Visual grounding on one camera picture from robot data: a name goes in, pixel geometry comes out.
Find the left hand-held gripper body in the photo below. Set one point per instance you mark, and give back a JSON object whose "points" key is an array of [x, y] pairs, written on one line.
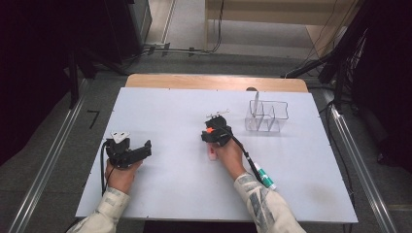
{"points": [[118, 152]]}

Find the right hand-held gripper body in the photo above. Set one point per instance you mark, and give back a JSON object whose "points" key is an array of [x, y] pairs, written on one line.
{"points": [[220, 132]]}

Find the orange highlighter pen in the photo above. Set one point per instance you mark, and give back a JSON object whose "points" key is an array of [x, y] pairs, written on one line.
{"points": [[212, 155]]}

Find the clear plastic organizer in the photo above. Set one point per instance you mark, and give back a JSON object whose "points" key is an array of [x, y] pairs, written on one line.
{"points": [[275, 121]]}

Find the green and white marker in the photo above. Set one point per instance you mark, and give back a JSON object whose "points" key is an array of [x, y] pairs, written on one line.
{"points": [[265, 177]]}

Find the person's right hand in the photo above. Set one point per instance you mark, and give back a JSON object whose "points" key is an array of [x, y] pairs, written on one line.
{"points": [[231, 157]]}

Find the person's left hand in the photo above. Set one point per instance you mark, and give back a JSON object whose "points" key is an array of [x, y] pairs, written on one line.
{"points": [[121, 179]]}

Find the white pen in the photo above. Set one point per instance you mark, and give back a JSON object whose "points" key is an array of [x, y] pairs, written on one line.
{"points": [[256, 103]]}

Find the black metal stand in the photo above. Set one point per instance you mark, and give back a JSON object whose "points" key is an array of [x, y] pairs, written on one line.
{"points": [[336, 64], [74, 81]]}

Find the grey cabinet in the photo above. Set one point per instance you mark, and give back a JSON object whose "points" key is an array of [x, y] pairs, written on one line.
{"points": [[141, 22]]}

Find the light wooden bench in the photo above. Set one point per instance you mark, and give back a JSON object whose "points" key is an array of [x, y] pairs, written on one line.
{"points": [[275, 16]]}

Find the metal floor rail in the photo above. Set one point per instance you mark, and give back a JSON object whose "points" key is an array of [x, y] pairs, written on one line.
{"points": [[359, 161], [42, 171]]}

